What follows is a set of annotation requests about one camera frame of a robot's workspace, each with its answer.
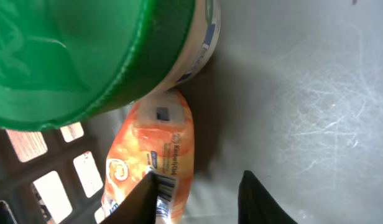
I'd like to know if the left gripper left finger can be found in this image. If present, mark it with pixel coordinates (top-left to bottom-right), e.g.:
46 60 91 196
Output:
102 172 157 224

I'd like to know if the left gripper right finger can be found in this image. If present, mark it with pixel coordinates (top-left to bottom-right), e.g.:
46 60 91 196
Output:
238 170 297 224

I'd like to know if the orange tissue pack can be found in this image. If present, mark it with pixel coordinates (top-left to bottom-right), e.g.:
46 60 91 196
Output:
101 90 195 223

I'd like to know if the grey plastic basket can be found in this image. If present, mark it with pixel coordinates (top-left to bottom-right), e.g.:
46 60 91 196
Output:
0 1 383 223

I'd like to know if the green lid container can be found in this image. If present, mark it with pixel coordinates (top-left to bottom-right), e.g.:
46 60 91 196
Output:
0 0 221 131

